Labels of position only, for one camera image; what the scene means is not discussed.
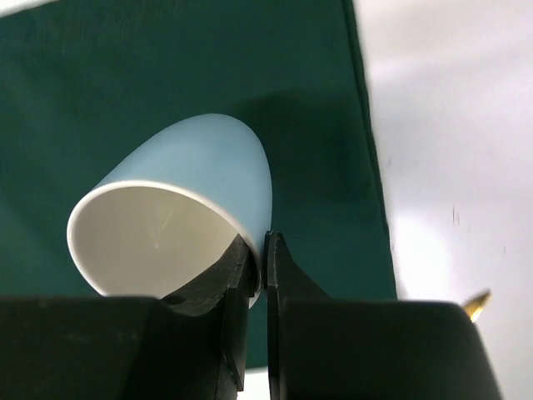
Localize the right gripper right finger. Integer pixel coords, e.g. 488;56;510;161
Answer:
265;232;501;399

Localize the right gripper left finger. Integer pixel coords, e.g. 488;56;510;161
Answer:
1;237;254;399

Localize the light blue mug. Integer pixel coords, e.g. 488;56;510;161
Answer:
67;113;272;300

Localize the dark green cloth napkin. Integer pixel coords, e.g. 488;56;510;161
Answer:
0;0;399;374

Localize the gold knife black handle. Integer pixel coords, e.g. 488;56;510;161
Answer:
462;289;492;323

